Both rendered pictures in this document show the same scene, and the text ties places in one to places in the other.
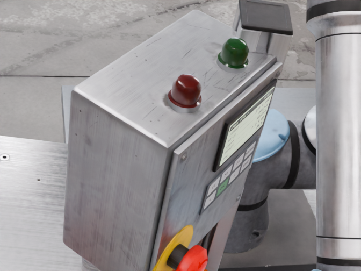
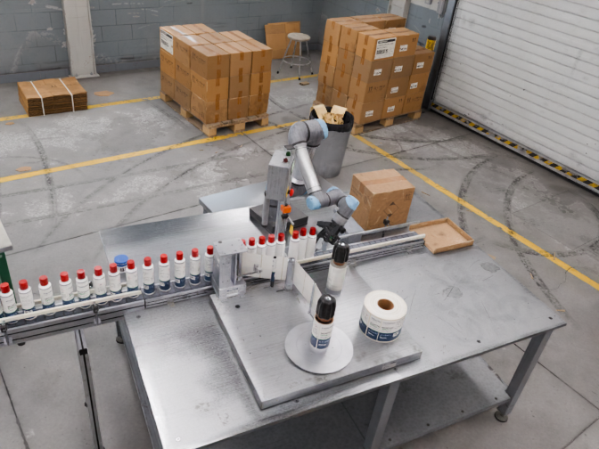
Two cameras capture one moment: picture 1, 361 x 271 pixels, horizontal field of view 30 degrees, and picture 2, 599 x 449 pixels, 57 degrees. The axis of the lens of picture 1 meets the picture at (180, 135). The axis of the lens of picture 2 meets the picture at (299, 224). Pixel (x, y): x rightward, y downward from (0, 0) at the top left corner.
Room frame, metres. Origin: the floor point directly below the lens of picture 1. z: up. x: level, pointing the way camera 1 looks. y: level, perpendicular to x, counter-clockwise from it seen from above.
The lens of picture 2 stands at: (-1.79, 0.79, 2.70)
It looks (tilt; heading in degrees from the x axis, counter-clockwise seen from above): 34 degrees down; 338
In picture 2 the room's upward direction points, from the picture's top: 8 degrees clockwise
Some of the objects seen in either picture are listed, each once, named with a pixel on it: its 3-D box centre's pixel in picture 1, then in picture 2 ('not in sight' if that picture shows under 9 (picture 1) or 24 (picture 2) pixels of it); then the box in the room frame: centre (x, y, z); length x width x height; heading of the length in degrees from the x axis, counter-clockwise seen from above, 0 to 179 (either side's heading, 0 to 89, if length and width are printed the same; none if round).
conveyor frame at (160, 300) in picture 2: not in sight; (296, 265); (0.37, -0.11, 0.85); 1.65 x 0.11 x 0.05; 97
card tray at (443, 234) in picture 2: not in sight; (440, 234); (0.50, -1.10, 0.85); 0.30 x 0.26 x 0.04; 97
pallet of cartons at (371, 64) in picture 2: not in sight; (374, 71); (4.18, -2.39, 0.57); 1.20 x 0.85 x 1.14; 110
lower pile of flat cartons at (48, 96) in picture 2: not in sight; (53, 95); (4.70, 1.36, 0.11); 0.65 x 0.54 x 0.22; 105
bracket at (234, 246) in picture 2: not in sight; (230, 247); (0.22, 0.29, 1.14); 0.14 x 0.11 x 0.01; 97
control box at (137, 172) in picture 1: (170, 153); (280, 175); (0.44, 0.01, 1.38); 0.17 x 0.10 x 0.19; 153
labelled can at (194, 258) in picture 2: not in sight; (194, 266); (0.30, 0.45, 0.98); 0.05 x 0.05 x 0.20
